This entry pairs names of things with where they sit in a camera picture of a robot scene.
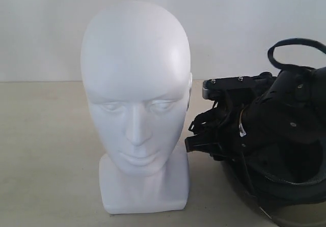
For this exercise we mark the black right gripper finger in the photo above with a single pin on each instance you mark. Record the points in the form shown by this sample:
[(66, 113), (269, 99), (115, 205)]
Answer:
[(236, 89), (206, 143)]

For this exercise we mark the white mannequin head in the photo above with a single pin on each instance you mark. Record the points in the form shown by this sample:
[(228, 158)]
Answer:
[(136, 71)]

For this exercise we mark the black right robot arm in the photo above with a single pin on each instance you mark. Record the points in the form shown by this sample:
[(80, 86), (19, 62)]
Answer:
[(213, 119)]

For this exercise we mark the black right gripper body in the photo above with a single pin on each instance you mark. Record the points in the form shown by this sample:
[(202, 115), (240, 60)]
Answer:
[(284, 111)]

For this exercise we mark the black helmet with tinted visor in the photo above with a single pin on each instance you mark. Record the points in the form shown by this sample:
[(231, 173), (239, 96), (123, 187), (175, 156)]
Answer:
[(285, 182)]

